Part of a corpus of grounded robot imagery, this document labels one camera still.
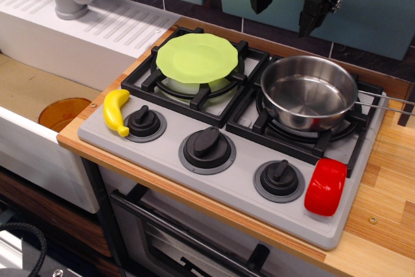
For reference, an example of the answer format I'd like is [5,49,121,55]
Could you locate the white toy sink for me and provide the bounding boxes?
[1,0,178,213]

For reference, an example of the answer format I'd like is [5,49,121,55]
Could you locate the toy oven door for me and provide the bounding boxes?
[110,183,279,277]

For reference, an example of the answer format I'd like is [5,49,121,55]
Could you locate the grey toy stove top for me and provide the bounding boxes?
[77,25,389,251]

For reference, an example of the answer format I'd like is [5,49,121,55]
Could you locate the red plastic cup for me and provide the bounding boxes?
[304,158,348,217]

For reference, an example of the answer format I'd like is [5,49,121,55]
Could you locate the right black burner grate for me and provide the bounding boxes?
[226,67,383,168]

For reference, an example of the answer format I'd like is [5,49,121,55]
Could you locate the middle black stove knob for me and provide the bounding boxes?
[178,126,237,175]

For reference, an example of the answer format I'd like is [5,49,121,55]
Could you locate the right black stove knob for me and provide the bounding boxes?
[254,160,305,204]

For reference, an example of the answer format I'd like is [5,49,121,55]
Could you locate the orange plastic bowl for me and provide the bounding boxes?
[38,97,91,132]

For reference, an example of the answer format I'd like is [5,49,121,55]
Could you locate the black stove knob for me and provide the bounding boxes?
[254,160,305,204]
[124,105,167,143]
[178,126,237,175]

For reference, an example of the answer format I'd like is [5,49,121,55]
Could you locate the stainless steel pan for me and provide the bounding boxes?
[259,55,414,132]

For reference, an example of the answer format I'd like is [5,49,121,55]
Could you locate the black braided cable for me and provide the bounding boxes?
[0,222,48,277]

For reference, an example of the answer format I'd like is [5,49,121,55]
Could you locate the left black stove knob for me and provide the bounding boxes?
[124,105,167,143]

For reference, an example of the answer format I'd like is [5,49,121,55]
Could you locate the green plastic plate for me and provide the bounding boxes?
[156,33,239,84]

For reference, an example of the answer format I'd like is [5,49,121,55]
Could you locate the yellow toy banana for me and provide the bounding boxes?
[103,89,130,138]

